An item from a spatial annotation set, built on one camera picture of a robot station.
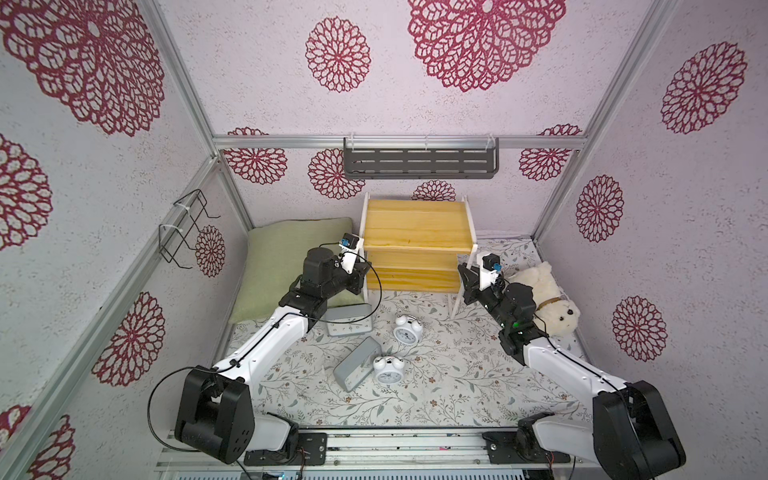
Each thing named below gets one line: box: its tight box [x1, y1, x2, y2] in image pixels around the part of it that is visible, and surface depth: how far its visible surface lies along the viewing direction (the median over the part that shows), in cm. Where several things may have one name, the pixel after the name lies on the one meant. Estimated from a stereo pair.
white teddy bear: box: [505, 261, 581, 337], surface depth 95 cm
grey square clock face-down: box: [333, 336, 382, 393], surface depth 83 cm
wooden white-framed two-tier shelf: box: [360, 192, 477, 318], surface depth 80 cm
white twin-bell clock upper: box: [393, 316, 423, 346], surface depth 89 cm
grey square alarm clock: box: [326, 304, 373, 337], surface depth 94 cm
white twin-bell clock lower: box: [372, 356, 405, 385], surface depth 81 cm
